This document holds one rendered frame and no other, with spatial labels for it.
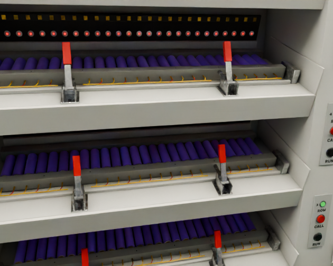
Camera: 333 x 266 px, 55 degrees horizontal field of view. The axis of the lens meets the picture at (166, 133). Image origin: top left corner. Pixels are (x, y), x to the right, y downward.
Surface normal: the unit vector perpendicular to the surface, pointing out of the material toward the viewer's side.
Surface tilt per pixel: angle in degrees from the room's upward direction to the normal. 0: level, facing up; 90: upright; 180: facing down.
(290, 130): 90
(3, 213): 16
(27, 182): 106
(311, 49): 90
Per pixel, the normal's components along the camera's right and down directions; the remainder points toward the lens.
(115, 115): 0.21, 0.54
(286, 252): -0.98, 0.07
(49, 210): 0.06, -0.84
